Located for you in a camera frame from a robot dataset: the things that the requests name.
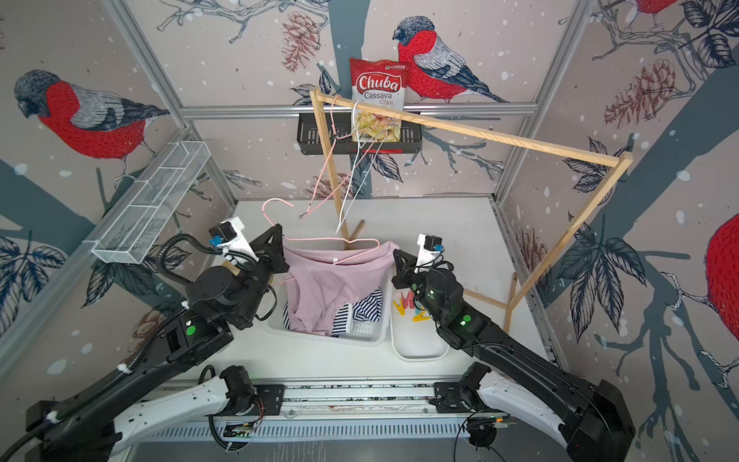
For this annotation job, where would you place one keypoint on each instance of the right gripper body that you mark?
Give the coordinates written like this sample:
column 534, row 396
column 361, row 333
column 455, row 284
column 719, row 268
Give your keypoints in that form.
column 410, row 279

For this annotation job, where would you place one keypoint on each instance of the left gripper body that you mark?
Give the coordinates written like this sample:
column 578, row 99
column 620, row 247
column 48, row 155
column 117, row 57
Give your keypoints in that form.
column 267, row 264

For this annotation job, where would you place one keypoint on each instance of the striped tank top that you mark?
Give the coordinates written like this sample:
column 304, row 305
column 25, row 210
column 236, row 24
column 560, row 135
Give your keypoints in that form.
column 367, row 309

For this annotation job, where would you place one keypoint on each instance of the pink tank top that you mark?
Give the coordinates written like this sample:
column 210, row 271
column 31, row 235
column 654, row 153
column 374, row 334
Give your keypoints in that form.
column 317, row 289

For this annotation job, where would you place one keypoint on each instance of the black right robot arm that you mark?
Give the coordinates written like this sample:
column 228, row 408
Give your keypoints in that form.
column 590, row 421

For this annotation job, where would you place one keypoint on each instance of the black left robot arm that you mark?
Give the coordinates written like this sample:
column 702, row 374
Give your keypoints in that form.
column 112, row 415

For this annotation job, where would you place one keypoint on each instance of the yellow bowl with buns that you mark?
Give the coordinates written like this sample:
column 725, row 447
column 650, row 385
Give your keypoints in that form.
column 234, row 267

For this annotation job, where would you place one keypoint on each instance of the white plastic tray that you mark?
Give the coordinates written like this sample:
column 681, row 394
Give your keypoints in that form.
column 415, row 342

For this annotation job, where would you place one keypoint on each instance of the white perforated plastic basket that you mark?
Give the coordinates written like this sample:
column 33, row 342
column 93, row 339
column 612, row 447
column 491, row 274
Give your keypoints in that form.
column 359, row 333

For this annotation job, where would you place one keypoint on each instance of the cassava chips bag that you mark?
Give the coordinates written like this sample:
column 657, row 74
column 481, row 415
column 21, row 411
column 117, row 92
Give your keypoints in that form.
column 383, row 84

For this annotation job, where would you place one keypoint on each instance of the wooden clothes rack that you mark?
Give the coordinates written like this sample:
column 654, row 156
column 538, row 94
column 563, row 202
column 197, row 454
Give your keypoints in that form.
column 617, row 167

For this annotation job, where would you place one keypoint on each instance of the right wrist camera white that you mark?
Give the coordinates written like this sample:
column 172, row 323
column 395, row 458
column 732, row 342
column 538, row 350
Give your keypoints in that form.
column 430, row 249

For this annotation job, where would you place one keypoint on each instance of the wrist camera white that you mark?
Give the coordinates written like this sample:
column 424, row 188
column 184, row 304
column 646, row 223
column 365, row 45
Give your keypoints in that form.
column 430, row 249
column 228, row 234

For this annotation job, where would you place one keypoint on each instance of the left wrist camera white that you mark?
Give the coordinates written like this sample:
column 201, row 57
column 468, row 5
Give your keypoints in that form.
column 228, row 234

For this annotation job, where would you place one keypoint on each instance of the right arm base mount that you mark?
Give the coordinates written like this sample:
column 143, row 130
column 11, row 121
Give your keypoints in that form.
column 459, row 397

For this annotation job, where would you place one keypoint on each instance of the black wall basket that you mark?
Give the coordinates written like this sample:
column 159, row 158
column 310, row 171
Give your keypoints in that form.
column 411, row 139

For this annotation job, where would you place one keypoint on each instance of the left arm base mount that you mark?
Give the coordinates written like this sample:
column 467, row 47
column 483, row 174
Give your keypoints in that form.
column 267, row 402

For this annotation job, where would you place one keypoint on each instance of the white wire mesh shelf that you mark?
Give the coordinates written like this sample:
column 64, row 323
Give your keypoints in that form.
column 136, row 229

